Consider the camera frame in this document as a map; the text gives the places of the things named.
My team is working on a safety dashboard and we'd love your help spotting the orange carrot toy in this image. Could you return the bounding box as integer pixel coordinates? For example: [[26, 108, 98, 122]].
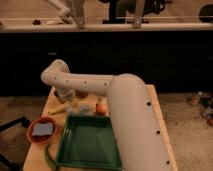
[[95, 97, 107, 115]]

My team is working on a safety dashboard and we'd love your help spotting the orange plate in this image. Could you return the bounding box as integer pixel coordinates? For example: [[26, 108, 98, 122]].
[[27, 117, 57, 145]]

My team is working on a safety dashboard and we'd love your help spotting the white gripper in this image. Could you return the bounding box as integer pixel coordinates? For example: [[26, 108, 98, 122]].
[[59, 89, 79, 109]]

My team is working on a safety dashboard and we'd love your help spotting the green plastic tray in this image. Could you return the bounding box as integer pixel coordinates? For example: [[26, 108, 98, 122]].
[[56, 115, 122, 171]]

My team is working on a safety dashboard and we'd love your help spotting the black chair frame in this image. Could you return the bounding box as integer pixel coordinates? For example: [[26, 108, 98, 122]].
[[0, 116, 31, 171]]

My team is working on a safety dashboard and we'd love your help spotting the blue sponge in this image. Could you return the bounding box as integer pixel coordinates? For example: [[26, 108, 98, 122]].
[[32, 122, 54, 136]]

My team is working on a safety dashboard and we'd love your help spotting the yellow banana toy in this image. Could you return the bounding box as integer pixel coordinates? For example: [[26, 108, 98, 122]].
[[47, 107, 65, 115]]

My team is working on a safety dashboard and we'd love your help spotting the dark red bowl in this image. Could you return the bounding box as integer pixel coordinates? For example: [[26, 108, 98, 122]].
[[76, 91, 88, 99]]

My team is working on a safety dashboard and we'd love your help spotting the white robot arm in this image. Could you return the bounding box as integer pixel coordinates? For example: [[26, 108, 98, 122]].
[[41, 59, 172, 171]]

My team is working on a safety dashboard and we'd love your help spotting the grey metal cup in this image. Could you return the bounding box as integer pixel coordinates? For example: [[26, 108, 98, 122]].
[[54, 90, 59, 97]]

